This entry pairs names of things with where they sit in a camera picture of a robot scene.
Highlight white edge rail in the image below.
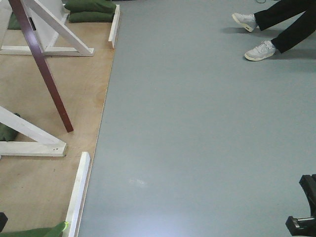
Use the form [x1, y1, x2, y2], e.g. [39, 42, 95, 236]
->
[62, 152, 90, 237]
[108, 4, 120, 49]

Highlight black trouser leg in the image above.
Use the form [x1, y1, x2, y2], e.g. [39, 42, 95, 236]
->
[271, 9, 316, 53]
[254, 0, 316, 32]

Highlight white near support brace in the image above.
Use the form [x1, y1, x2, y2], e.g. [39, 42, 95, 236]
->
[0, 106, 68, 158]

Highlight green sandbag near left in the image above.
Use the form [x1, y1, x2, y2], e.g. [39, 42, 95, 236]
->
[0, 123, 19, 142]

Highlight lower green sandbag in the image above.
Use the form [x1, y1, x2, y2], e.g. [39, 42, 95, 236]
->
[68, 12, 114, 23]

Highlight upper green sandbag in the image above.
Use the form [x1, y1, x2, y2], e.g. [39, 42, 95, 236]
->
[65, 0, 116, 13]

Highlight black door hinge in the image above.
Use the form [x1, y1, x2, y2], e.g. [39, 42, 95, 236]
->
[28, 17, 36, 31]

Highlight white sneaker upper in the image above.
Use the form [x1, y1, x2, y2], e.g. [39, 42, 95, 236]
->
[232, 13, 258, 33]

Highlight green sandbag bottom corner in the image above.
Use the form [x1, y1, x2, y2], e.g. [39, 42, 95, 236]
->
[0, 221, 69, 237]

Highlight black trouser leg upper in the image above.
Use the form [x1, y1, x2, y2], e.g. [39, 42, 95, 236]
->
[254, 0, 316, 32]

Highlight white wooden door frame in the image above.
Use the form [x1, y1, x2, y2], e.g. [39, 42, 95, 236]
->
[0, 0, 94, 56]

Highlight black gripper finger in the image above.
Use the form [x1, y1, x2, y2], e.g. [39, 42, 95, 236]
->
[299, 174, 316, 217]
[285, 216, 316, 236]

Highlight green sandbag behind frame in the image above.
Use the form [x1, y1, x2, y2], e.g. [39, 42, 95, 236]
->
[7, 13, 21, 30]

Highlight white sneaker lower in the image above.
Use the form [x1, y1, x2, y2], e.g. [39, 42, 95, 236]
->
[244, 40, 277, 61]

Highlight white far edge rail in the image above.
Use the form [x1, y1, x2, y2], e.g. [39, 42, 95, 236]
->
[108, 4, 120, 49]

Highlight black trouser leg lower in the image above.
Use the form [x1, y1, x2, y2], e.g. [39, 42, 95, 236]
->
[271, 9, 316, 53]

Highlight white sneaker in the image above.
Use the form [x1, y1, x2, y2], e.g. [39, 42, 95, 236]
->
[232, 13, 258, 33]
[244, 40, 277, 61]

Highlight white near edge rail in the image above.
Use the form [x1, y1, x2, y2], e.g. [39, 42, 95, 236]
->
[62, 152, 90, 237]

